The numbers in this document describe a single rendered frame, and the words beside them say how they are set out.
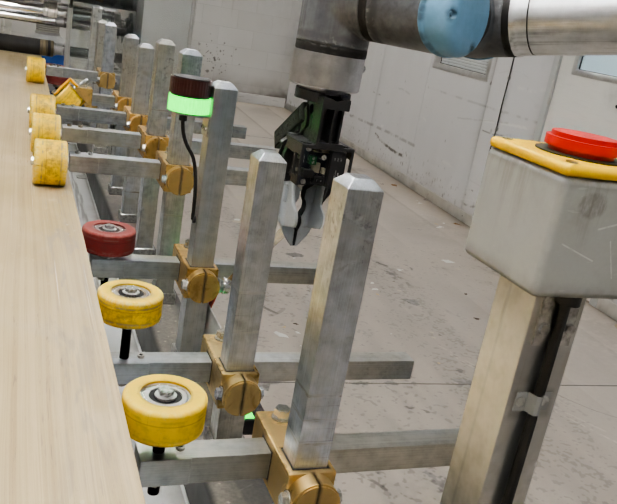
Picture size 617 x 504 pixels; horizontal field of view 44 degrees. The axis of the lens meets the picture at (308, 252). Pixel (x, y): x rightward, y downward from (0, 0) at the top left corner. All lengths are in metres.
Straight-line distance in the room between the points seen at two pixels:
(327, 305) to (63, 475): 0.26
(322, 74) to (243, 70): 9.14
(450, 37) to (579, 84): 3.95
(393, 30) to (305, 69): 0.12
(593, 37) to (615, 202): 0.56
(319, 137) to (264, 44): 9.17
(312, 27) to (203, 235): 0.38
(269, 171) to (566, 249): 0.54
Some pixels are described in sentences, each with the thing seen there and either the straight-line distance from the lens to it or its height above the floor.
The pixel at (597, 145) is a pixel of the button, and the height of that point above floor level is 1.23.
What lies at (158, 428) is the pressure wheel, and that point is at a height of 0.89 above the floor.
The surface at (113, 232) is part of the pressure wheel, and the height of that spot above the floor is 0.91.
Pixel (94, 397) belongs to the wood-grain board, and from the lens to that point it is 0.74.
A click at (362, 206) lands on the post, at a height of 1.12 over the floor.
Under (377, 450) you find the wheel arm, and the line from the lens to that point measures 0.84.
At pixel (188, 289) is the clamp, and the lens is 1.16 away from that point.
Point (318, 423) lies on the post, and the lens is 0.73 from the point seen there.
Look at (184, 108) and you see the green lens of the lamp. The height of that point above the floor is 1.11.
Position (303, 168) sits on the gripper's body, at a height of 1.08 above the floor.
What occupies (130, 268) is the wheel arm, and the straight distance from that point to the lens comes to 1.20.
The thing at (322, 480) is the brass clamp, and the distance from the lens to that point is 0.75.
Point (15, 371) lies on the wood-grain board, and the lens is 0.78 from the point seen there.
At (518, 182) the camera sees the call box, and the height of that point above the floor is 1.20.
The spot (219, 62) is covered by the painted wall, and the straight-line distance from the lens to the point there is 9.99.
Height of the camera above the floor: 1.27
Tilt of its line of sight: 17 degrees down
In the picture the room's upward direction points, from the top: 10 degrees clockwise
